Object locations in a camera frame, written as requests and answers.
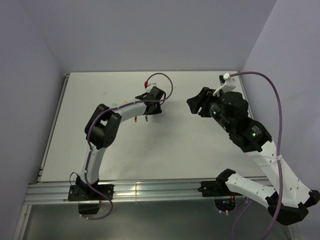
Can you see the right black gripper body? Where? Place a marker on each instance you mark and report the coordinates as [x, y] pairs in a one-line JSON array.
[[212, 108]]

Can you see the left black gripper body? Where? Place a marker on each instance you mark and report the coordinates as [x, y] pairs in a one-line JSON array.
[[157, 109]]

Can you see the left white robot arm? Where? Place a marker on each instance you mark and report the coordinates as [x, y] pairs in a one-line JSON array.
[[103, 126]]

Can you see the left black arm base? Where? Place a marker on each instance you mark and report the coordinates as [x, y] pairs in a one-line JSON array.
[[90, 198]]

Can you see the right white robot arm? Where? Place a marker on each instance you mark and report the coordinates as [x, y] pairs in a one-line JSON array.
[[230, 111]]

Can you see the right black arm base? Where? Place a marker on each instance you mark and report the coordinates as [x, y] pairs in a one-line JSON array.
[[214, 188]]

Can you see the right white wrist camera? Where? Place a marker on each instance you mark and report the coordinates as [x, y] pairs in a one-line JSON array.
[[228, 84]]

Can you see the aluminium rail frame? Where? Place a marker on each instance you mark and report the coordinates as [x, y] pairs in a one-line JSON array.
[[46, 193]]

